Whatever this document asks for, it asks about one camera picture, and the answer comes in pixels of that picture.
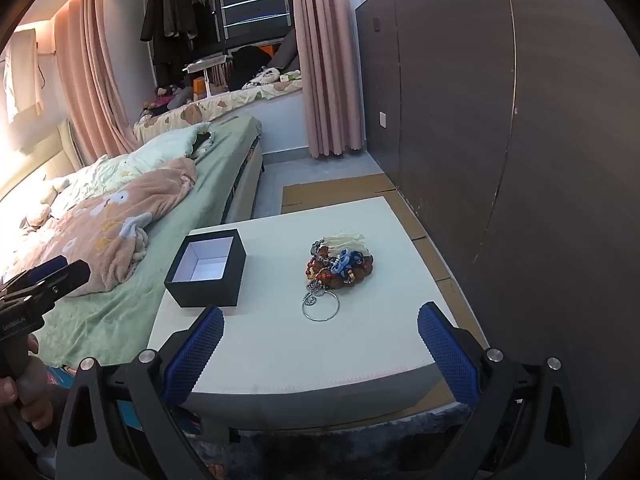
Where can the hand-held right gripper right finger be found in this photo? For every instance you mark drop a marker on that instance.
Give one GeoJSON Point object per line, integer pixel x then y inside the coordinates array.
{"type": "Point", "coordinates": [447, 355]}

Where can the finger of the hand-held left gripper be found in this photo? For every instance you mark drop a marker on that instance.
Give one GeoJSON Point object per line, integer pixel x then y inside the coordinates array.
{"type": "Point", "coordinates": [65, 276]}
{"type": "Point", "coordinates": [45, 266]}

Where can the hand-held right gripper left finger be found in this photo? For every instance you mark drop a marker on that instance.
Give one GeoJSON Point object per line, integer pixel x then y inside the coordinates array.
{"type": "Point", "coordinates": [197, 355]}

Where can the black square gift box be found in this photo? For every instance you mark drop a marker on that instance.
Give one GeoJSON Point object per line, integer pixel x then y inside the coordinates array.
{"type": "Point", "coordinates": [210, 295]}

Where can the silver hoop bangle with charm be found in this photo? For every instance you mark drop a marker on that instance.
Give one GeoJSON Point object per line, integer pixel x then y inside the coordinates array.
{"type": "Point", "coordinates": [312, 294]}

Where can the blue bead ornament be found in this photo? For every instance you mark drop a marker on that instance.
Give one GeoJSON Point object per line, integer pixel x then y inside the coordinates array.
{"type": "Point", "coordinates": [345, 262]}

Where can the white fabric scrunchie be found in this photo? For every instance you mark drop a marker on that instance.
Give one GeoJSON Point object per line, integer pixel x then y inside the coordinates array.
{"type": "Point", "coordinates": [347, 240]}

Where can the person's left hand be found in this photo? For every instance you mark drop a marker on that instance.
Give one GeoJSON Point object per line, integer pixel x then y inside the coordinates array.
{"type": "Point", "coordinates": [35, 395]}

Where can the pink duck print blanket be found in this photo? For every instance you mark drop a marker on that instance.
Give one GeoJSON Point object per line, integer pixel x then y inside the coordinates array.
{"type": "Point", "coordinates": [100, 230]}

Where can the white low table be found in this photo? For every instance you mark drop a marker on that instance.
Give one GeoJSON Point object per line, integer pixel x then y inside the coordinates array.
{"type": "Point", "coordinates": [280, 350]}

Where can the beige padded headboard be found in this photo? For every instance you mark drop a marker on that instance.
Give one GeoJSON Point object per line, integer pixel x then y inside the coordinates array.
{"type": "Point", "coordinates": [60, 150]}

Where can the bed with green sheet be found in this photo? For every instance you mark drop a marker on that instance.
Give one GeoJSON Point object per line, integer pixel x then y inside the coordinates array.
{"type": "Point", "coordinates": [200, 200]}

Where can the pale green pillow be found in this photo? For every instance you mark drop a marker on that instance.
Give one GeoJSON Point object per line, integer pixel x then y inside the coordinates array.
{"type": "Point", "coordinates": [160, 150]}

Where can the white hanging garment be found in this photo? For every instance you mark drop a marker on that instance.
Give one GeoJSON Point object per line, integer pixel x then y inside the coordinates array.
{"type": "Point", "coordinates": [22, 75]}

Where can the black garment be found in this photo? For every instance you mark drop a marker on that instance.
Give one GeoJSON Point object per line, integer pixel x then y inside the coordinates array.
{"type": "Point", "coordinates": [202, 141]}

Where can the pink curtain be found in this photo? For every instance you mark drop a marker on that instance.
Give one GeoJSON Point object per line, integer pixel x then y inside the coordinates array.
{"type": "Point", "coordinates": [325, 60]}
{"type": "Point", "coordinates": [95, 70]}

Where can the heap of plush toys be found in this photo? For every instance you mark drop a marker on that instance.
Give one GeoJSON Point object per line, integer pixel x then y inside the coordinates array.
{"type": "Point", "coordinates": [165, 100]}

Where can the bear print window seat cushion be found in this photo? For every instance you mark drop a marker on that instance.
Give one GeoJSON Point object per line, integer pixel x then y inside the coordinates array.
{"type": "Point", "coordinates": [220, 105]}

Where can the orange box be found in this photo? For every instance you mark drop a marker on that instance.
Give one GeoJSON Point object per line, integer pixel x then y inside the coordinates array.
{"type": "Point", "coordinates": [200, 86]}

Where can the dark wooden wardrobe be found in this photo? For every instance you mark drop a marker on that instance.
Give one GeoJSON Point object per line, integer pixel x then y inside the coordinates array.
{"type": "Point", "coordinates": [500, 110]}

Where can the white folding rack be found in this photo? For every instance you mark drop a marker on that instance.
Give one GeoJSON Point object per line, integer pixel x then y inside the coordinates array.
{"type": "Point", "coordinates": [210, 67]}

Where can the black cushion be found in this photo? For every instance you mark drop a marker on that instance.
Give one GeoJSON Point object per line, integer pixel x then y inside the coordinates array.
{"type": "Point", "coordinates": [247, 65]}

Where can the panda plush toy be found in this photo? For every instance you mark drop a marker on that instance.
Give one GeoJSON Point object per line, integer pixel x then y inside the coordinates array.
{"type": "Point", "coordinates": [262, 77]}

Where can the dark hanging clothes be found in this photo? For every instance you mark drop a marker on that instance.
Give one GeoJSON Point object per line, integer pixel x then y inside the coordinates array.
{"type": "Point", "coordinates": [170, 15]}

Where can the window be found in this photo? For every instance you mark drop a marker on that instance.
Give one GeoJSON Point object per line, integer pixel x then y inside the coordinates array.
{"type": "Point", "coordinates": [255, 0]}

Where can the white wall socket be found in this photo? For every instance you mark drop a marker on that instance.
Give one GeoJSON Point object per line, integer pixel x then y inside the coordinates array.
{"type": "Point", "coordinates": [382, 120]}

